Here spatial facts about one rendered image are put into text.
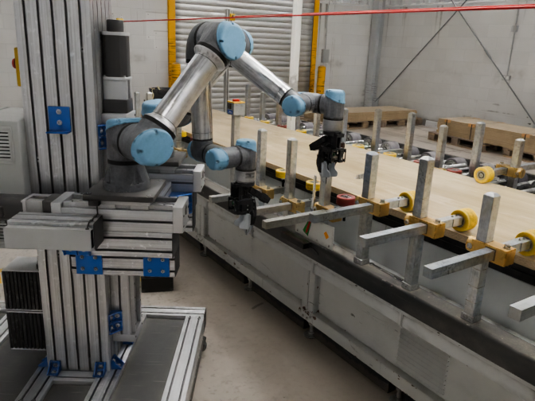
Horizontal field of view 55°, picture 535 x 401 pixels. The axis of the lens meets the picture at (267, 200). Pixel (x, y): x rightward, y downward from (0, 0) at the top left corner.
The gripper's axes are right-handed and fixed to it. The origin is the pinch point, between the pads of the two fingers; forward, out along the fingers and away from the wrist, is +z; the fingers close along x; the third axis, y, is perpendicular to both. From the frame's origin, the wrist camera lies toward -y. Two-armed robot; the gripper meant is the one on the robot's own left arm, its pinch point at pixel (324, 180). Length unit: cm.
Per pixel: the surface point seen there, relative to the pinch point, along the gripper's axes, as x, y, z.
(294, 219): -11.6, -2.7, 15.5
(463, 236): 24, 49, 11
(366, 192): 6.7, 17.1, 1.0
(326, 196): 7.7, -6.8, 9.8
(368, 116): 597, -595, 81
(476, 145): 115, -15, -3
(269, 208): -6.8, -27.8, 19.4
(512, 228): 47, 53, 10
